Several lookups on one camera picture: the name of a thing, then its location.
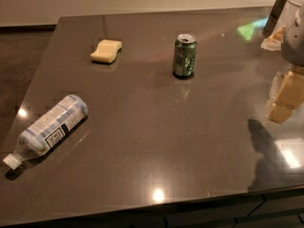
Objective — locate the green soda can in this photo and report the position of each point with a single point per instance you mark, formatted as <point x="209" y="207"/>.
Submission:
<point x="184" y="55"/>

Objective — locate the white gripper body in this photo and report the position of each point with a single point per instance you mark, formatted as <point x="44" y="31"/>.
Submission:
<point x="294" y="47"/>

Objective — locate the yellow sponge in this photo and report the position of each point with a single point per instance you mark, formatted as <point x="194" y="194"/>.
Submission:
<point x="106" y="51"/>

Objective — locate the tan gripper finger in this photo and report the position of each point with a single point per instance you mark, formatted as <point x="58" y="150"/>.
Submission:
<point x="286" y="95"/>

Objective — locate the clear plastic water bottle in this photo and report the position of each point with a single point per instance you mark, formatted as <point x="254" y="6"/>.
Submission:
<point x="36" y="140"/>

